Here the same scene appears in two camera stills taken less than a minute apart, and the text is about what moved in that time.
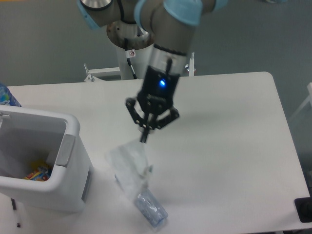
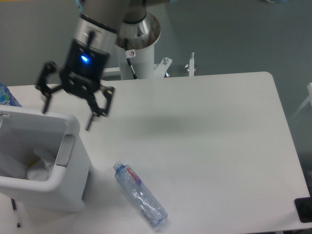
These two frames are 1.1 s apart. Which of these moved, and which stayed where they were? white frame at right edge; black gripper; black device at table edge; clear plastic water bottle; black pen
Moved: black gripper
Stayed: black pen; white frame at right edge; black device at table edge; clear plastic water bottle
